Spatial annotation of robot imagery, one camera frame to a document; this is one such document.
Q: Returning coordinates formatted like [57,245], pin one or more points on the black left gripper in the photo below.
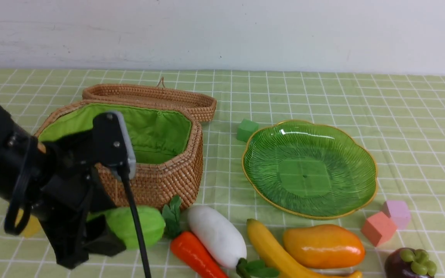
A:
[67,185]

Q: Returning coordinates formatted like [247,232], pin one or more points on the green bitter gourd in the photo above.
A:
[121,223]

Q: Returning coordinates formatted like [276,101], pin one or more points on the orange carrot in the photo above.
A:
[186,246]

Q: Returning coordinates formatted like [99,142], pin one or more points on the white radish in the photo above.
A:
[225,243]

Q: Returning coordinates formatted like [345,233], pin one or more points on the purple mangosteen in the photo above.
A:
[409,263]

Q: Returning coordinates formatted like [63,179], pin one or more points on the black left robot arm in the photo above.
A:
[18,155]

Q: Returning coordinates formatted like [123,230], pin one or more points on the yellow foam cube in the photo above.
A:
[32,228]

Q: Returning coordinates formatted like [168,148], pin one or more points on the woven wicker basket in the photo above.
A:
[167,141]

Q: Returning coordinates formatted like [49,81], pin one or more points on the woven basket lid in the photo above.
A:
[200,106]

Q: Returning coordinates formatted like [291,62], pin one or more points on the green foam cube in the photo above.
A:
[245,130]

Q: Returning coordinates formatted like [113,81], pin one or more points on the yellow banana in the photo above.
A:
[273,253]

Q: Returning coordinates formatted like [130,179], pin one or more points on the green glass leaf plate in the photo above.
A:
[310,170]

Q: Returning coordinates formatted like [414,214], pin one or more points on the orange mango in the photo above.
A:
[324,247]

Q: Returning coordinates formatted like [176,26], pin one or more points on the orange foam cube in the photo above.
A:
[378,229]

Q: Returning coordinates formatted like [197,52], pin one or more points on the pink foam cube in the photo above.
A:
[398,212]

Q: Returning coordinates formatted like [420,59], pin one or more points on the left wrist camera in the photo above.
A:
[112,144]

